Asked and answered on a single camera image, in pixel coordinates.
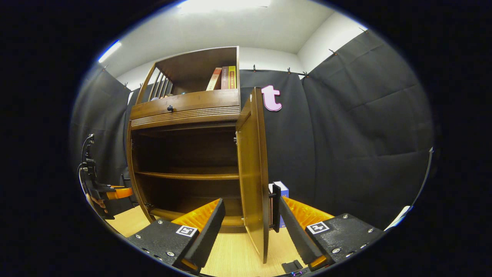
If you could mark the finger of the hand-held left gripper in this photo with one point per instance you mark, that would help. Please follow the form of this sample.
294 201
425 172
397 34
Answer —
121 192

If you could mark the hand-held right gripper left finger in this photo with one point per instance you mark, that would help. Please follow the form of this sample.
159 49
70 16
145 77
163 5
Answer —
207 238

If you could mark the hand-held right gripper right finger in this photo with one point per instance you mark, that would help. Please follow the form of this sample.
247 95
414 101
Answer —
298 238

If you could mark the wooden shoe cabinet door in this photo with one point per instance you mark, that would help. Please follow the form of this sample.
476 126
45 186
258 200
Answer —
130 169
251 173

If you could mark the wooden double-door shoe cabinet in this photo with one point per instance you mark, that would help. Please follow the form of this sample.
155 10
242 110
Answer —
192 104

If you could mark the blue and white box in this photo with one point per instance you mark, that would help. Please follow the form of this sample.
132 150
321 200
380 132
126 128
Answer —
283 189

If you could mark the black backdrop cloth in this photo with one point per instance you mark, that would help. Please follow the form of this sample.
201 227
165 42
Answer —
346 134

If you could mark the small ceiling light panel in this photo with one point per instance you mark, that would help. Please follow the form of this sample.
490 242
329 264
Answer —
109 51

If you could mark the beige book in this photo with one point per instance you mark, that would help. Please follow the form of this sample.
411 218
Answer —
213 80

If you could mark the brown book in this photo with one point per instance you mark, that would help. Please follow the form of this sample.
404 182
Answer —
225 79

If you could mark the yellow book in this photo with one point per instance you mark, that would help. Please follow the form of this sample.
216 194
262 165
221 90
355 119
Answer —
232 77

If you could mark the large ceiling light panel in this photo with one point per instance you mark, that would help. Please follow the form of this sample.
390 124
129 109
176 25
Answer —
223 4

